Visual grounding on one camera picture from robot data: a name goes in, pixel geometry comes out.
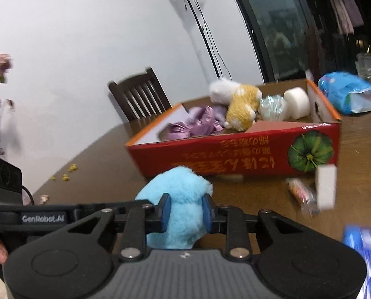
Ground snack wrapper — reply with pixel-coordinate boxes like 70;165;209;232
285;178;319;217

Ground white and yellow plush toy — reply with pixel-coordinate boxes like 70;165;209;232
208;78;263;132

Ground light stand with lamp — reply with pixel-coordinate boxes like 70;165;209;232
185;0;232;79

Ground blue tissue package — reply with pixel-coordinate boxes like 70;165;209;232
318;72;371;115

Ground red cardboard box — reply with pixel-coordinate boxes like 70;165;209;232
126;79;341;177

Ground dark glass sliding door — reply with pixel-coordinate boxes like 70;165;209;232
224;0;371;85

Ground purple cloth bundle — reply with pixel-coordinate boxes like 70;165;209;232
212;105;227;127

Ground pink fabric bundle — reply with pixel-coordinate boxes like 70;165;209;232
164;122;192;141
187;105;224;137

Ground light blue plush toy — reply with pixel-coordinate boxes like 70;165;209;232
135;166;213;250

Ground white foam roll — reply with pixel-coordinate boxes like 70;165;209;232
283;87;311;120

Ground dark wooden chair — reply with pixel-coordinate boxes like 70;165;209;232
108;68;171;122

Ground white rectangular block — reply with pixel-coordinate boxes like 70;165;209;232
315;164;337;211

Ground blue patterned package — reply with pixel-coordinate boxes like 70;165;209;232
342;225;371;299

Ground hanging pink clothes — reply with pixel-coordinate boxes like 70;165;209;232
330;0;364;35

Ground translucent white plastic bundle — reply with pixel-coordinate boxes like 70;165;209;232
259;94;290;122

